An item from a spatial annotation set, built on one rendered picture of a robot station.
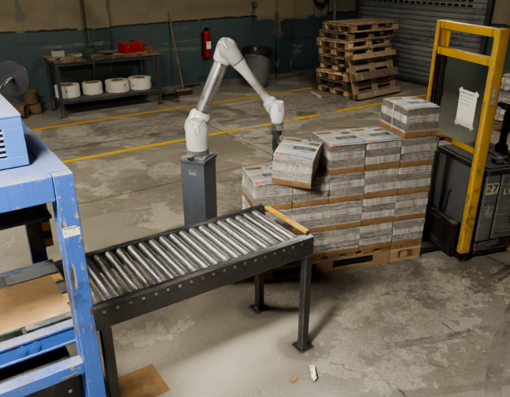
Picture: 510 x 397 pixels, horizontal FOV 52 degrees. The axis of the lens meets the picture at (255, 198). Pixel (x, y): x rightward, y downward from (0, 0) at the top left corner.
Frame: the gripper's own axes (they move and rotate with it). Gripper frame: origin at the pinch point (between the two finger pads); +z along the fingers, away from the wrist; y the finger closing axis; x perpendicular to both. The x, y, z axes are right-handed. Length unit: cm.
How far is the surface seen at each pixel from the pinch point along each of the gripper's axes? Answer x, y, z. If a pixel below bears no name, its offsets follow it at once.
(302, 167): -9.4, -33.3, -2.9
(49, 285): 151, -113, 23
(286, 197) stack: -4.4, -19.5, 25.3
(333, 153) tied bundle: -38.2, -18.6, -7.2
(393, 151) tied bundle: -88, -17, -6
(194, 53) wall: -55, 693, 32
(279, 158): 5.5, -25.5, -7.1
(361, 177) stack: -64, -18, 13
